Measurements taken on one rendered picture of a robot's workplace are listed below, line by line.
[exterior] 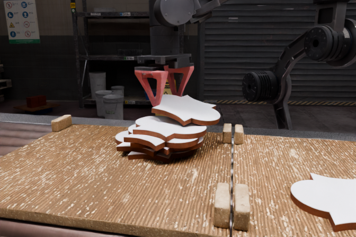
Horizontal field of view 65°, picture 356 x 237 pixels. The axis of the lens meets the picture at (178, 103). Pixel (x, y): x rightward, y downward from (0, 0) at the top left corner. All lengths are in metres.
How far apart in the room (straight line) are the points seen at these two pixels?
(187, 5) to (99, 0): 5.02
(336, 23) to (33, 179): 1.14
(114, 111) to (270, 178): 3.63
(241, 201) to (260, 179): 0.12
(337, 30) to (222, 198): 1.03
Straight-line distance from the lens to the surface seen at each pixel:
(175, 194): 0.40
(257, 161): 0.51
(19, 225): 0.43
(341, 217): 0.38
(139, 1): 5.28
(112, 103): 3.97
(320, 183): 0.45
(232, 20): 5.14
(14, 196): 0.45
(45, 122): 0.88
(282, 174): 0.48
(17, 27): 6.14
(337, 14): 1.28
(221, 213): 0.33
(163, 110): 0.52
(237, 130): 0.58
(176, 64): 0.54
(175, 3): 0.47
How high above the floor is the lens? 1.14
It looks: 13 degrees down
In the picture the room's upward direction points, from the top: straight up
